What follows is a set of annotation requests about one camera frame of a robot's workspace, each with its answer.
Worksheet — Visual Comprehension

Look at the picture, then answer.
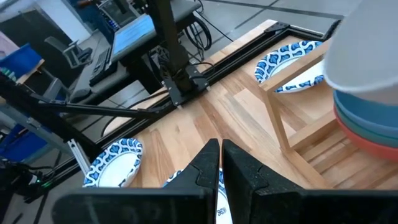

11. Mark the blue floral paper plate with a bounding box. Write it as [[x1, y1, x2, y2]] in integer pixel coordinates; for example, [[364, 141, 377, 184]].
[[162, 167, 234, 224], [82, 138, 144, 189], [254, 40, 326, 94]]

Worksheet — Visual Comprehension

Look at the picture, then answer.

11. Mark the laptop with blue screen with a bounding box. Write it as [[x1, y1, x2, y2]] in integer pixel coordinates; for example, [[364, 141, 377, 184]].
[[109, 13, 157, 63]]

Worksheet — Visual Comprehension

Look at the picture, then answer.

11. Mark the blue storage bin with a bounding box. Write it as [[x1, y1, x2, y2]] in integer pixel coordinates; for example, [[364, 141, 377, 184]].
[[0, 42, 44, 82]]

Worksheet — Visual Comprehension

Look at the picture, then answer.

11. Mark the black diagonal frame strut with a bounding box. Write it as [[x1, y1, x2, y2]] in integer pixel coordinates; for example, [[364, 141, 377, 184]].
[[30, 92, 163, 119]]

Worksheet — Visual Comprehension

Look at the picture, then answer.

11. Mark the wooden shelf rack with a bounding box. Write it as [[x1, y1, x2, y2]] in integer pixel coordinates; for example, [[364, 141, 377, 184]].
[[258, 38, 398, 191]]

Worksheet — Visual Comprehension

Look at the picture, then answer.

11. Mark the black device with green light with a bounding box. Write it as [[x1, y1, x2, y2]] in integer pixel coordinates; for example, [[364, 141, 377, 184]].
[[0, 157, 54, 202]]

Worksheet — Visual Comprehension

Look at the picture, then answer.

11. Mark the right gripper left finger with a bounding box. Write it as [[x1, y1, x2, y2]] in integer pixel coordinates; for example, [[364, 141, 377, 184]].
[[52, 138, 221, 224]]

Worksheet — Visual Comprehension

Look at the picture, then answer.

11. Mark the black cable bundle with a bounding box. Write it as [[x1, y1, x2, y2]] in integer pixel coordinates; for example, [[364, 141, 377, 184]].
[[182, 0, 234, 62]]

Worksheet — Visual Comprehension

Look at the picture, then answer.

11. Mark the silver aluminium extrusion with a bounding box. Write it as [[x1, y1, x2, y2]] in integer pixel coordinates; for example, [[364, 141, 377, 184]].
[[66, 138, 92, 175]]

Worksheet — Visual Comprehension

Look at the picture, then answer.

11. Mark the grey office chair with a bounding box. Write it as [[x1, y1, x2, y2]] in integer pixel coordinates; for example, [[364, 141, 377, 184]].
[[43, 35, 94, 70]]

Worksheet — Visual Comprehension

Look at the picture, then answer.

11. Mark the teal bowl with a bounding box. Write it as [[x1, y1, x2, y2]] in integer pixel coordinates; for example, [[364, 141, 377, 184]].
[[333, 104, 398, 149]]

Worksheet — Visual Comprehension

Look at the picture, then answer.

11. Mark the black keyboard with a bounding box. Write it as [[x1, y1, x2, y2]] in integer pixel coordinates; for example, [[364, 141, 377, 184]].
[[88, 45, 113, 88]]

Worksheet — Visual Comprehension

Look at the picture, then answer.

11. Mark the thick black frame beam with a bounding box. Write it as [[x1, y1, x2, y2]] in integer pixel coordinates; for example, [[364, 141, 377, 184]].
[[0, 72, 104, 160]]

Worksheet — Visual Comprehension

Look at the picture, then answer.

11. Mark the grey office desk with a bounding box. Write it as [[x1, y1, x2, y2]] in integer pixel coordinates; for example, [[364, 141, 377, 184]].
[[70, 0, 203, 104]]

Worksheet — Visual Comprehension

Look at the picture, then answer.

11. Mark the red bowl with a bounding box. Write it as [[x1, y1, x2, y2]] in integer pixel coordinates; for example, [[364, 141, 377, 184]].
[[333, 115, 398, 162]]

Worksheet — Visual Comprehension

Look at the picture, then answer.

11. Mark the blue bowl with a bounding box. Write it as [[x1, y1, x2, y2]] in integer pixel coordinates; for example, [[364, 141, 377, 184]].
[[333, 89, 398, 140]]

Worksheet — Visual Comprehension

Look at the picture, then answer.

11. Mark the white bowl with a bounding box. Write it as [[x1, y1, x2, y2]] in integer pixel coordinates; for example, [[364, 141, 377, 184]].
[[323, 0, 398, 106]]

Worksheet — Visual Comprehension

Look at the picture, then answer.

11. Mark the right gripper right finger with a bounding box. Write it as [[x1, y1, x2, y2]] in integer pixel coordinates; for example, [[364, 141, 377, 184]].
[[221, 138, 398, 224]]

